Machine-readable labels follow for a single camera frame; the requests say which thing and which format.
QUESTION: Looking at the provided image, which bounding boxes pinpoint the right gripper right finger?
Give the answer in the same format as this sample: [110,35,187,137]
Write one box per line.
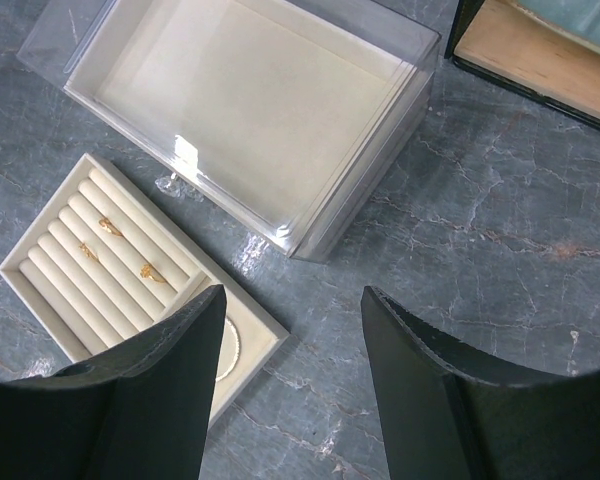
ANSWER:
[361,286,600,479]

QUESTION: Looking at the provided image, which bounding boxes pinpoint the light blue rectangular plate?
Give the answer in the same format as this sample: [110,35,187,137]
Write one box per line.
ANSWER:
[509,0,600,55]

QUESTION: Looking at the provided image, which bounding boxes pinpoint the black wire shelf rack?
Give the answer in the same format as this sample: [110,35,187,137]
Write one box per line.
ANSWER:
[444,1,600,130]

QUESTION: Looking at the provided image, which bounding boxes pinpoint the silver pearl bangle bracelet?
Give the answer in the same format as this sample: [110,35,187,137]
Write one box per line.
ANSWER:
[214,314,244,384]

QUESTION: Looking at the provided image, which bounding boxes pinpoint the beige jewelry tray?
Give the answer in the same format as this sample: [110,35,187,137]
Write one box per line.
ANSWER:
[0,154,287,420]

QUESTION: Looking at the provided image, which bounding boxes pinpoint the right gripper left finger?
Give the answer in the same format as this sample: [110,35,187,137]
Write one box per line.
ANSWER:
[0,285,227,479]

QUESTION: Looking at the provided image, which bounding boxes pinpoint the beige jewelry box with lid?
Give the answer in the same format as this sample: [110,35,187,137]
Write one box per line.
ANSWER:
[18,0,440,262]

